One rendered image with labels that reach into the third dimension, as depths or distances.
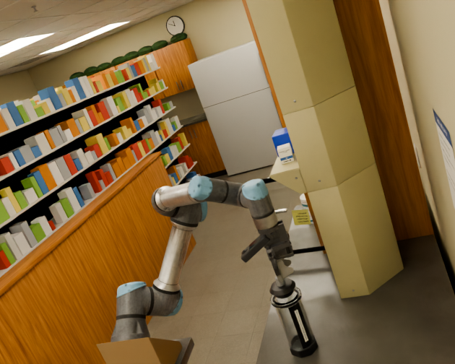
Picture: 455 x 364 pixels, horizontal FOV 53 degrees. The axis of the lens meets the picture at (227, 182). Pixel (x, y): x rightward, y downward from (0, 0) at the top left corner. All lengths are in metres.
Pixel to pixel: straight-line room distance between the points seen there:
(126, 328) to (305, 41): 1.22
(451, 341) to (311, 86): 0.92
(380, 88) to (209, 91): 5.04
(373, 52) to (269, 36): 0.52
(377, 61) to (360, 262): 0.78
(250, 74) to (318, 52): 5.04
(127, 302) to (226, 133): 5.25
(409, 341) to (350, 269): 0.34
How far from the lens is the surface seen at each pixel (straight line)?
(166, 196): 1.66
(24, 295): 3.16
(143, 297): 1.90
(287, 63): 1.57
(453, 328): 1.70
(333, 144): 1.64
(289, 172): 1.66
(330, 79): 1.64
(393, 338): 1.69
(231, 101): 6.77
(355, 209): 1.75
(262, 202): 1.42
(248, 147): 6.91
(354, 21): 1.91
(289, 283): 1.57
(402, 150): 2.03
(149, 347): 1.81
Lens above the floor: 2.03
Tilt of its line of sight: 17 degrees down
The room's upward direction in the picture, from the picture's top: 21 degrees counter-clockwise
